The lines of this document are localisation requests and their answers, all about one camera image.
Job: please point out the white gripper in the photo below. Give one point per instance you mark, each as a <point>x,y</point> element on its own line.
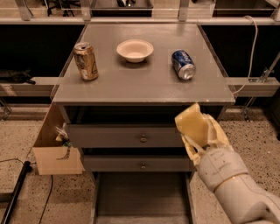
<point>223,167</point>

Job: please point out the yellow sponge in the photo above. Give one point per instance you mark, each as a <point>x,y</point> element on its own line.
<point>192,125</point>

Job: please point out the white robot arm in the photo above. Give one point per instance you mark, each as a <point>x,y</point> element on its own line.
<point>245,202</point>

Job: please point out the bottom grey open drawer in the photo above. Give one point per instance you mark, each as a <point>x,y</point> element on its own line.
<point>142,198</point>

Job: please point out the grey wooden drawer cabinet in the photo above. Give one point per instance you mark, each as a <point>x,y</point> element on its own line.
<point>145,93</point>

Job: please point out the middle grey drawer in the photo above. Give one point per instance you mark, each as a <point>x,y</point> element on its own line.
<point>138,164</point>

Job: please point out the top grey drawer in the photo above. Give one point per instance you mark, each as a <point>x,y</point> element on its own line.
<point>123,136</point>

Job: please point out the blue soda can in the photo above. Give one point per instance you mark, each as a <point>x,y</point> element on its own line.
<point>183,65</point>

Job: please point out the white paper bowl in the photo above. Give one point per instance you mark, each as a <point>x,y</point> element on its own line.
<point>135,50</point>

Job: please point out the gold soda can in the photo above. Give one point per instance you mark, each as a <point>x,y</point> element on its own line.
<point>84,56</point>

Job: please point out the cardboard box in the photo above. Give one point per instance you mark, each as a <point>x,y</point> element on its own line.
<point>53,157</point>

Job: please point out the black floor bar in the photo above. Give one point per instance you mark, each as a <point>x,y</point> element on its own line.
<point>10,198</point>

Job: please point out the black office chair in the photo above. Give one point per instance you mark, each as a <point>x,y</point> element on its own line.
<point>65,8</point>

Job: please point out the black object on ledge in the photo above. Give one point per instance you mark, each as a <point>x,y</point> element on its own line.
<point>13,76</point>

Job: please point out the metal bracket on rail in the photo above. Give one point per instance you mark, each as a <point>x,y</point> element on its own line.
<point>266,72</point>

